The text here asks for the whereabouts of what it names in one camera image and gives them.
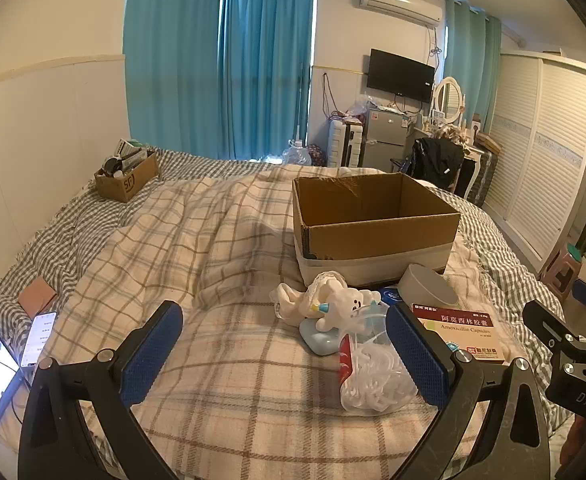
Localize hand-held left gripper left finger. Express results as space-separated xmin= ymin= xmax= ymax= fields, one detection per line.
xmin=19 ymin=300 xmax=184 ymax=480

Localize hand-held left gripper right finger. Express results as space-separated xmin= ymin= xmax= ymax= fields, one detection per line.
xmin=385 ymin=302 xmax=556 ymax=480

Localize red and white medicine box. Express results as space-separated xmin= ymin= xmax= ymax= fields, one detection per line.
xmin=411 ymin=302 xmax=506 ymax=363

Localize clear bag of white pieces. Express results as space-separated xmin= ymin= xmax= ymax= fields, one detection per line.
xmin=337 ymin=310 xmax=419 ymax=415

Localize grey round container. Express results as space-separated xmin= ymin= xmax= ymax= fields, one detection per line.
xmin=399 ymin=263 xmax=459 ymax=309

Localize white plush toy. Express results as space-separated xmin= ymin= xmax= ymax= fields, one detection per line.
xmin=317 ymin=285 xmax=380 ymax=335

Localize light blue soap box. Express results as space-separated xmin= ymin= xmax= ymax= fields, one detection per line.
xmin=299 ymin=321 xmax=343 ymax=357

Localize large cardboard box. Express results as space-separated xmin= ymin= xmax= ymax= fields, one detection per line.
xmin=292 ymin=172 xmax=461 ymax=291

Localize pink plastic stool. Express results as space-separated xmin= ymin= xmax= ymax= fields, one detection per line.
xmin=540 ymin=245 xmax=584 ymax=302

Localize dark red cloth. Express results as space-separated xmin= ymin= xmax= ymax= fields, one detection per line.
xmin=567 ymin=415 xmax=586 ymax=480

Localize smartphone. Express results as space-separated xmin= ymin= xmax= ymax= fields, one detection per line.
xmin=20 ymin=311 xmax=58 ymax=369

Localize beige plaid blanket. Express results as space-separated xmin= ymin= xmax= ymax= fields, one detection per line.
xmin=0 ymin=165 xmax=539 ymax=480

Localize brown wallet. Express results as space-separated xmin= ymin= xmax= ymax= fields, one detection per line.
xmin=18 ymin=277 xmax=58 ymax=319

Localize white louvered wardrobe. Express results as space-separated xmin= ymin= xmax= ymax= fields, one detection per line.
xmin=478 ymin=52 xmax=586 ymax=274

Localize grey checked bed sheet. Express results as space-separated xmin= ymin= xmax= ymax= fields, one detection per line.
xmin=0 ymin=147 xmax=574 ymax=441

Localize dark suitcase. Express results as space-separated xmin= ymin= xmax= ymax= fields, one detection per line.
xmin=473 ymin=145 xmax=499 ymax=207

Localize small cardboard box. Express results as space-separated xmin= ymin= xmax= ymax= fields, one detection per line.
xmin=94 ymin=152 xmax=160 ymax=204

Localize white dressing table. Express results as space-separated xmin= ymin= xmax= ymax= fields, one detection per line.
xmin=413 ymin=120 xmax=487 ymax=201

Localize black jacket on chair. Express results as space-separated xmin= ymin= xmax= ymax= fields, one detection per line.
xmin=408 ymin=136 xmax=465 ymax=194

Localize green and white box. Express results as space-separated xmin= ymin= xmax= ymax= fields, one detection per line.
xmin=117 ymin=139 xmax=149 ymax=162

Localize fluffy blond object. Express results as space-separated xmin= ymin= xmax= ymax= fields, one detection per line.
xmin=435 ymin=125 xmax=467 ymax=144

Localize silver mini fridge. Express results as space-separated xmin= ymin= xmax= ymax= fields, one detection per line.
xmin=364 ymin=108 xmax=408 ymax=171

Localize white suitcase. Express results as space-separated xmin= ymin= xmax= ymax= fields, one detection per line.
xmin=328 ymin=120 xmax=365 ymax=169

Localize large water jug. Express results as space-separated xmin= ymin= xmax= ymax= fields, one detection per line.
xmin=283 ymin=141 xmax=313 ymax=166

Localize oval white mirror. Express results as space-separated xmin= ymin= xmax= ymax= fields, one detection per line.
xmin=433 ymin=76 xmax=467 ymax=124

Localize clear plastic bag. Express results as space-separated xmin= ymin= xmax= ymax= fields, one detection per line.
xmin=345 ymin=97 xmax=372 ymax=121

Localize narrow teal curtain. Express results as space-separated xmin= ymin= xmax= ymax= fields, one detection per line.
xmin=446 ymin=0 xmax=502 ymax=131

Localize wide teal curtain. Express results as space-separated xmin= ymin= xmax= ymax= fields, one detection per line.
xmin=123 ymin=0 xmax=227 ymax=159

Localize pleated teal curtain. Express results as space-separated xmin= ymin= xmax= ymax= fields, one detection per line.
xmin=221 ymin=0 xmax=317 ymax=162

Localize white air conditioner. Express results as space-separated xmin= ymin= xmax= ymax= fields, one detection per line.
xmin=358 ymin=0 xmax=445 ymax=29

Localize hanging wall cables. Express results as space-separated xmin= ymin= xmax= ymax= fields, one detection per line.
xmin=322 ymin=72 xmax=340 ymax=117

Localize black wall television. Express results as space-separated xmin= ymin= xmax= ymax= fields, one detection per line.
xmin=366 ymin=49 xmax=436 ymax=104

